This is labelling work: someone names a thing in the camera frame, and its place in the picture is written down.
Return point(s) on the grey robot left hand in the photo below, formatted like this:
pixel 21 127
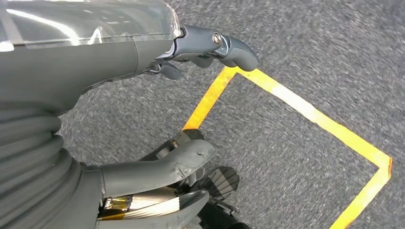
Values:
pixel 79 57

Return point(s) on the ribbed grey left arm sleeve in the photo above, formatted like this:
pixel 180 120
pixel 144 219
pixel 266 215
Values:
pixel 25 158

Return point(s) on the silver robot leg shell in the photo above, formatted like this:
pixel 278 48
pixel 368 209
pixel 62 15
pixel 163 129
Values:
pixel 164 207

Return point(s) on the black robot left foot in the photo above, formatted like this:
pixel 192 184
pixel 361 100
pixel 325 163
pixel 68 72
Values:
pixel 221 183

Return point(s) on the yellow floor tape square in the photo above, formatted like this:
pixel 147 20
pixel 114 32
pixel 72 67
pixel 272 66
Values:
pixel 300 106

